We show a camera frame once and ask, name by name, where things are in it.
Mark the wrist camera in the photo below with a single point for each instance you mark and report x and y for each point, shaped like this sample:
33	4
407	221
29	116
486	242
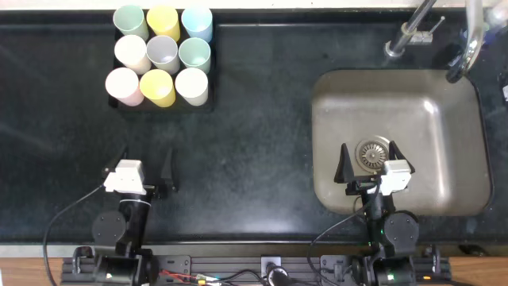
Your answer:
395	176
126	176

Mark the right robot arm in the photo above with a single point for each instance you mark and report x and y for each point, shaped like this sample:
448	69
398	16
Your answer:
401	232

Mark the blue soap bottle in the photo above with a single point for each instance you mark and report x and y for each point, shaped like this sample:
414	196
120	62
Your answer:
498	18

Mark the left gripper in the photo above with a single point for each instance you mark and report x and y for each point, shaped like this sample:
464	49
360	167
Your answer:
155	191

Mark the steel sink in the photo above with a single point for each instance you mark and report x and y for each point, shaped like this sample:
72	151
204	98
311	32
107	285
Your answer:
436	119

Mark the yellow cup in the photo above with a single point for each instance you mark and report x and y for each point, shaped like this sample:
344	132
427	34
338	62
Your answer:
157	86
162	22

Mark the pink cup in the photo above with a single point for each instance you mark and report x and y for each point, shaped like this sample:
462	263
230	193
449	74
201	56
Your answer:
123	84

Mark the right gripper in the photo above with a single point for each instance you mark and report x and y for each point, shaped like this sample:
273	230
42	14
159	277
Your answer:
361	187

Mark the green cup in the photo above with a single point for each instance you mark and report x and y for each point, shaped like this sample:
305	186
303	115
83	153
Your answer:
130	20
194	55

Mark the black tray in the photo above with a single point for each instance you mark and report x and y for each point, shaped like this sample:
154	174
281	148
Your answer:
211	91

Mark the white cup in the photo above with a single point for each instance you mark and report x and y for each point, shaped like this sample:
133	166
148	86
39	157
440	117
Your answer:
132	52
191	84

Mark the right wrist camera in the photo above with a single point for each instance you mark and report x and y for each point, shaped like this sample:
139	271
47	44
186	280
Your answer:
395	176

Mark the blue cup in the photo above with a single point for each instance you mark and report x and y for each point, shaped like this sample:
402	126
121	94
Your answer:
197	23

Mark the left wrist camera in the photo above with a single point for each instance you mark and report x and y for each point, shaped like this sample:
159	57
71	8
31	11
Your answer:
126	176

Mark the steel tap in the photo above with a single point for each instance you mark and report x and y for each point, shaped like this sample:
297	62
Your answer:
397	45

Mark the mounting rail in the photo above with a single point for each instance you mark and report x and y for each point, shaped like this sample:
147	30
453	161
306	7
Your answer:
230	264

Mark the grey cup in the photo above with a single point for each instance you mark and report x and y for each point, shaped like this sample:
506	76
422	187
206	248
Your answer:
162	52

